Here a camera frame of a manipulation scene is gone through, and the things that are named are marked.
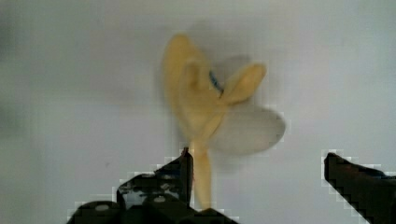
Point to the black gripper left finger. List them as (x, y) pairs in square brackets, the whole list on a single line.
[(162, 197)]

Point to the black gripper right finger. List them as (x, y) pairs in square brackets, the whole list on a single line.
[(369, 191)]

